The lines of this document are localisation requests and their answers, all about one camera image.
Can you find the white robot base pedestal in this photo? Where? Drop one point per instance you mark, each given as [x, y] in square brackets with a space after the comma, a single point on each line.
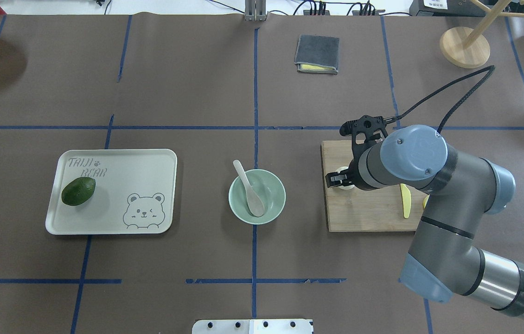
[253, 326]

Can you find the yellow plastic knife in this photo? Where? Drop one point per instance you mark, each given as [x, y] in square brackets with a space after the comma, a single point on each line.
[406, 196]

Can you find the white steamed bun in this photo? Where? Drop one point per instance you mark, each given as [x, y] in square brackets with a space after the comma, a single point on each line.
[346, 187]

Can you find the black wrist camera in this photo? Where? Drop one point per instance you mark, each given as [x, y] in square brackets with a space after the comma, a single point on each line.
[365, 132]

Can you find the light green bowl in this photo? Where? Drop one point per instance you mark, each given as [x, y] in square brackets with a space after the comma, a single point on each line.
[268, 187]

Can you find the upper single lemon slice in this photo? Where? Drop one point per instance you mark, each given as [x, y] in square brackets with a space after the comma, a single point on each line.
[425, 201]

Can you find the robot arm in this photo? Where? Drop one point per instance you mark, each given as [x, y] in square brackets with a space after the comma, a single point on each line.
[461, 188]

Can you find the bamboo cutting board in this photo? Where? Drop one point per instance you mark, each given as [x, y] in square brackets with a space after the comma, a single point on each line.
[376, 211]

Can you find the beige plastic spoon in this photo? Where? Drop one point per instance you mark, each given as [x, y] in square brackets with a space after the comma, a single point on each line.
[255, 204]

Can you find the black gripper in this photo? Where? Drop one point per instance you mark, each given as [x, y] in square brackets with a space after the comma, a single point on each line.
[351, 176]

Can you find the green avocado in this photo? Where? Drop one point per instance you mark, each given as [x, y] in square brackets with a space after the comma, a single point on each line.
[78, 191]

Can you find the beige bear tray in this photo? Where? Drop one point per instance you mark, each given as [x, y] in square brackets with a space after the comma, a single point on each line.
[134, 192]

